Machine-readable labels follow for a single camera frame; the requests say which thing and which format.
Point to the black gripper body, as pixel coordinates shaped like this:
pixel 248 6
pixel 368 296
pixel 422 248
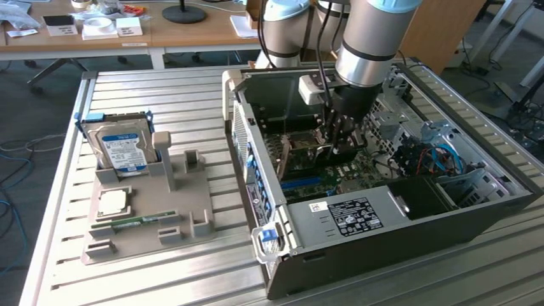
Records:
pixel 354 102

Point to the green graphics card black cooler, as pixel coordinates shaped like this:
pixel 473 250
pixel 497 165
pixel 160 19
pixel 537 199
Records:
pixel 305 169

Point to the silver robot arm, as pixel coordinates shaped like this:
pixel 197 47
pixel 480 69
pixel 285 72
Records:
pixel 373 38

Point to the CPU socket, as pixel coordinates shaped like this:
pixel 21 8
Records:
pixel 304 140

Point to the silver perforated drive cage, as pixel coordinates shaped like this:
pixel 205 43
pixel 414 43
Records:
pixel 390 127

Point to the green motherboard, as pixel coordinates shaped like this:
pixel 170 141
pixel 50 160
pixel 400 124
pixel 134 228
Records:
pixel 361 169

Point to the grey chipset heatsink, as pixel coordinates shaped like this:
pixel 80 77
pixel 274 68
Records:
pixel 350 186

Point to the blue expansion slot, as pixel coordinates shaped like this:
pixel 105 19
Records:
pixel 298 182

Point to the grey power supply unit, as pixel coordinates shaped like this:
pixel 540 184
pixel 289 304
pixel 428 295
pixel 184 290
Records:
pixel 297 223

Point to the silver disk bay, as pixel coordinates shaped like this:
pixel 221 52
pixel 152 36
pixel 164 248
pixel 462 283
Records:
pixel 476 188

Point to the white paper stack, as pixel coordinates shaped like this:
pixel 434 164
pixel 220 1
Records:
pixel 244 28

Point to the blue case latch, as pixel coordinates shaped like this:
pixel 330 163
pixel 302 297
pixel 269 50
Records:
pixel 268 237

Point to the brown cardboard box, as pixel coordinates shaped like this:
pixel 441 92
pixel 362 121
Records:
pixel 252 9

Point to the open grey PC case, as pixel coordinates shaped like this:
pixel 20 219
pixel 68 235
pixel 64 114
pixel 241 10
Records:
pixel 382 255

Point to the grey printed parts rack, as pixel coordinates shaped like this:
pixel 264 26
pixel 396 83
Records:
pixel 186 191

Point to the light wooden desk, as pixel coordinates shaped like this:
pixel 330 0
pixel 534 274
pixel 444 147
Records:
pixel 204 32
pixel 64 43

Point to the black round lamp base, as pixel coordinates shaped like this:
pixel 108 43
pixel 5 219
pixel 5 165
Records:
pixel 184 15

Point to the hard disk blue carrier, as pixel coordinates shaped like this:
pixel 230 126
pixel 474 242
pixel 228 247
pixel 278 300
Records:
pixel 120 150

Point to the green RAM stick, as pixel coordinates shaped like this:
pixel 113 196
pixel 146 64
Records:
pixel 126 221

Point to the silver CPU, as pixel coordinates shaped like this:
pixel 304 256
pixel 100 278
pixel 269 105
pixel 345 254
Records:
pixel 110 202

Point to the plain white box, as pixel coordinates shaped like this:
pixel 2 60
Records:
pixel 128 24

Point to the orange small item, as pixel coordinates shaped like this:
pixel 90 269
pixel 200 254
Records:
pixel 133 10

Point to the large white tape roll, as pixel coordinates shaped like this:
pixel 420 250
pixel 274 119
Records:
pixel 105 29

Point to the flat white box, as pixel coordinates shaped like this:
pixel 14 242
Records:
pixel 100 36

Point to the black chair base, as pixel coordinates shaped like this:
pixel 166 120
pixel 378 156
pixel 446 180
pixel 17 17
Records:
pixel 46 71

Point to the small beige tape roll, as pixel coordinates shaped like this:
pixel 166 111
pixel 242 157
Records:
pixel 73 4

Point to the white box black top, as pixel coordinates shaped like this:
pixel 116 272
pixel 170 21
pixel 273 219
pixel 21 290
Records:
pixel 58 20

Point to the red and white card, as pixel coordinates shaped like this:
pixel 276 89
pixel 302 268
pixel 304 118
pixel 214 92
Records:
pixel 21 32

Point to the clear plastic bag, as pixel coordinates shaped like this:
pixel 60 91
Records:
pixel 16 16

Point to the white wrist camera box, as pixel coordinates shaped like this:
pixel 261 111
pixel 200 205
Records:
pixel 312 90

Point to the white desk frame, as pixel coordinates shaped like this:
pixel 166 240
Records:
pixel 533 73

